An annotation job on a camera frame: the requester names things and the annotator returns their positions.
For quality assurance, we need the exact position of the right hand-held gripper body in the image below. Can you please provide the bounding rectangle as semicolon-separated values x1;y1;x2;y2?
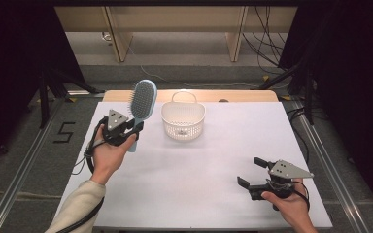
264;159;316;212

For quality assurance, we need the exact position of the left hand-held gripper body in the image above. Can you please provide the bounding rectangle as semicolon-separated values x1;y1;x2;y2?
101;109;138;147

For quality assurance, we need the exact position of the light blue hairbrush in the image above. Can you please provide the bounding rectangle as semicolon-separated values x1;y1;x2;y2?
127;79;158;154

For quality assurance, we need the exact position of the person's left hand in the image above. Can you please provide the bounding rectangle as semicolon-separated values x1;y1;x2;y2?
89;123;138;186

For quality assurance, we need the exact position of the person's right hand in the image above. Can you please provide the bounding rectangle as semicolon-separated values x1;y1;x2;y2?
260;177;311;228

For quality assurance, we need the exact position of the white plastic basket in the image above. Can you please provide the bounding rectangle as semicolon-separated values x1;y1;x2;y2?
160;90;207;142

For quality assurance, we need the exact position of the white table cover sheet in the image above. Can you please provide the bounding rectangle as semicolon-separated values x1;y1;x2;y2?
51;101;334;229

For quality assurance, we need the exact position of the black metal stand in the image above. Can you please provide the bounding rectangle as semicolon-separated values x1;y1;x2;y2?
38;67;106;130

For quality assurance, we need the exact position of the black tripod stand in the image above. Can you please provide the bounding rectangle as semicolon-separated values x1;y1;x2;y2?
257;62;316;126

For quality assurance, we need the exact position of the black curtain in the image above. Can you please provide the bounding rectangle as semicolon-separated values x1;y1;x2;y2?
277;0;373;222
0;0;89;171

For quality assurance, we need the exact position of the beige wooden bench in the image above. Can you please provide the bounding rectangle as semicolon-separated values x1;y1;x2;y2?
53;5;299;63

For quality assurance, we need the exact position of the right hand-held gripper cable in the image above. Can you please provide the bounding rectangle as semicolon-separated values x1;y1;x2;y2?
289;180;312;212

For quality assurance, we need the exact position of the aluminium floor rail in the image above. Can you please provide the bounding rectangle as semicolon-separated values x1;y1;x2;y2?
290;99;372;233
0;96;66;233

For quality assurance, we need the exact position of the bundle of black cables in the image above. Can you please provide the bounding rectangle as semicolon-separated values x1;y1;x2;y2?
241;5;293;76

